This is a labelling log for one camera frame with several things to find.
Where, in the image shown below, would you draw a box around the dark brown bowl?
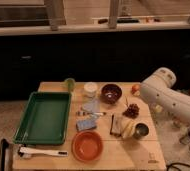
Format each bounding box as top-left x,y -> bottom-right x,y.
101,84 -> 122,104

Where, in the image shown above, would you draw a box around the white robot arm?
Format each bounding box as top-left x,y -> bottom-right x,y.
140,67 -> 190,123

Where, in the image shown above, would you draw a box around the green plastic tray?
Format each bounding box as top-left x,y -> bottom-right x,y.
13,92 -> 71,145

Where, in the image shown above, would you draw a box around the white cup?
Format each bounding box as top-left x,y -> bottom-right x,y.
84,82 -> 98,97

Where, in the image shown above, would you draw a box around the clear plastic bag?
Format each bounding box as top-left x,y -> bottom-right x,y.
82,98 -> 100,113

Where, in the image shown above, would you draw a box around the green cup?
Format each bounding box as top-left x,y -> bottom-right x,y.
65,78 -> 75,92

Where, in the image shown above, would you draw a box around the small marker pen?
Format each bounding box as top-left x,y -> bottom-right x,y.
76,111 -> 106,116

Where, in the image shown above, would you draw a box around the blue sponge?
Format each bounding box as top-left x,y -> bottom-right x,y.
76,119 -> 97,131

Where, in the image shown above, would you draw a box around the orange fruit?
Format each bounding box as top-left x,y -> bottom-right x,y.
131,84 -> 140,94

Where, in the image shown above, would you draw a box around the brown pine cone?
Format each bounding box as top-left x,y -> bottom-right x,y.
123,103 -> 140,119

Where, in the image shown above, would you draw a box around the yellow banana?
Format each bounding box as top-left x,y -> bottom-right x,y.
121,120 -> 135,139

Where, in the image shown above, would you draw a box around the orange plastic bowl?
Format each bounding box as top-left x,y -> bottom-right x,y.
72,131 -> 103,162

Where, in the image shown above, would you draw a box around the metal cup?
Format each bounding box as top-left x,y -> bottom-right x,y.
133,123 -> 149,139

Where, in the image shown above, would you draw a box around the black tongs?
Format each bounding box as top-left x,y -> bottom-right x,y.
0,139 -> 9,171

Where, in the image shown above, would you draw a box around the black floor cable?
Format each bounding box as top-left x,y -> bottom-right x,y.
166,161 -> 190,171

